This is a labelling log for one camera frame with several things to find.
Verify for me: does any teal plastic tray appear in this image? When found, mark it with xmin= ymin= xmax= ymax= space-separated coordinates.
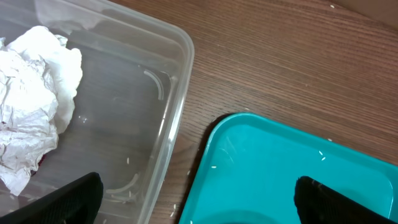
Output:
xmin=180 ymin=113 xmax=397 ymax=223

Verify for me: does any clear plastic bin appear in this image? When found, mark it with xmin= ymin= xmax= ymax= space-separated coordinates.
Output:
xmin=1 ymin=0 xmax=195 ymax=223

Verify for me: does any white napkin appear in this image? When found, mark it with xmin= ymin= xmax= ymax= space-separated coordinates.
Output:
xmin=6 ymin=26 xmax=83 ymax=134
xmin=1 ymin=45 xmax=58 ymax=196

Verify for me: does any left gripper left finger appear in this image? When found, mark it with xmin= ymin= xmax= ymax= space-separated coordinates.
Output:
xmin=1 ymin=172 xmax=103 ymax=224

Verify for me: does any red snack wrapper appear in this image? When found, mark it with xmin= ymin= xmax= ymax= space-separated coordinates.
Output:
xmin=30 ymin=154 xmax=46 ymax=177

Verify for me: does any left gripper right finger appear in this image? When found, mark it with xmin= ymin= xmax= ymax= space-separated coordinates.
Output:
xmin=294 ymin=176 xmax=396 ymax=224

